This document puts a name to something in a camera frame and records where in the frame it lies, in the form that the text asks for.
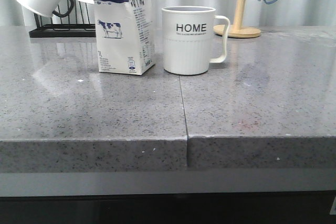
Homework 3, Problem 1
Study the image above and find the Pascual whole milk carton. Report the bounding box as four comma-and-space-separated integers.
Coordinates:
94, 0, 155, 75

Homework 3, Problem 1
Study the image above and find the white HOME cup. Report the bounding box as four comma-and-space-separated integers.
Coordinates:
162, 6, 230, 76

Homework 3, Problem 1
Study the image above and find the black wire mug rack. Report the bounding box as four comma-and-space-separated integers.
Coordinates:
29, 0, 96, 38

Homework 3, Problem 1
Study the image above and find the wooden mug tree stand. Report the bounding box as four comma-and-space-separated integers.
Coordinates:
228, 0, 261, 38

